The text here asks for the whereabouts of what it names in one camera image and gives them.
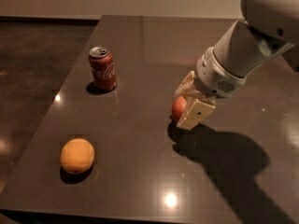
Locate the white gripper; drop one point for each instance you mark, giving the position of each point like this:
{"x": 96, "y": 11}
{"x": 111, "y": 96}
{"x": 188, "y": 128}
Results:
{"x": 213, "y": 76}

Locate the red apple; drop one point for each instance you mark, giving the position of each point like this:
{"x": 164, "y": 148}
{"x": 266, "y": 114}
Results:
{"x": 178, "y": 108}

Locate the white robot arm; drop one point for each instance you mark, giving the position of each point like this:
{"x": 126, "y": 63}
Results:
{"x": 269, "y": 28}

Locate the red coca-cola can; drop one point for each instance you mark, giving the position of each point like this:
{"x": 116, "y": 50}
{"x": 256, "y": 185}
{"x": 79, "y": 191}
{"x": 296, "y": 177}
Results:
{"x": 102, "y": 67}

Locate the orange fruit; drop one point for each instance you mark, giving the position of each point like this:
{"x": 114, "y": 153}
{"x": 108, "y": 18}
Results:
{"x": 77, "y": 156}

